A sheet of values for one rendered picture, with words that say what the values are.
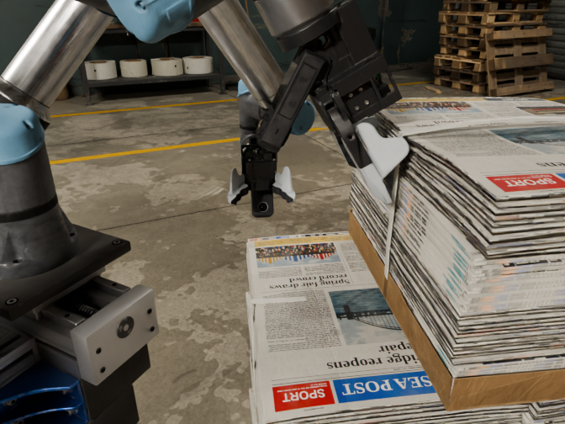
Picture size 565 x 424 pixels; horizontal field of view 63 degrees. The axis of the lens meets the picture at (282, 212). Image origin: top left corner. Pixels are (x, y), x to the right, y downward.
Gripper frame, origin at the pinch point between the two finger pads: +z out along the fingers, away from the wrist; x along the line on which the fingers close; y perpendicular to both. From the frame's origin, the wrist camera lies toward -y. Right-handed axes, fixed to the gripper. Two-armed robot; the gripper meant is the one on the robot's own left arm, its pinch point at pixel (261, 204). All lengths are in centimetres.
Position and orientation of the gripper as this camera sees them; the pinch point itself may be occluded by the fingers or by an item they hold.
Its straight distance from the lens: 84.6
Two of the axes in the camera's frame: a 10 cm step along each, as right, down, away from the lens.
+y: 0.0, -9.0, -4.3
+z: 0.9, 4.2, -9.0
